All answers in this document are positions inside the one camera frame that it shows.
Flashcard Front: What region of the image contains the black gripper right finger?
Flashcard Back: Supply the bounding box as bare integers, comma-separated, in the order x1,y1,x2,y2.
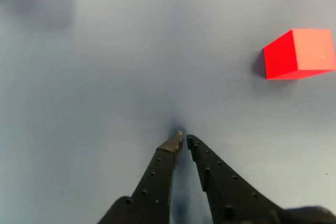
186,134,336,224

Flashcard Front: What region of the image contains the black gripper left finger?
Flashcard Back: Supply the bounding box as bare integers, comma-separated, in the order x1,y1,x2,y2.
98,130,184,224

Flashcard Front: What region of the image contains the red cube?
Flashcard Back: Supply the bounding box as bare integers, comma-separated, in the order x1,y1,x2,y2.
263,28,336,80

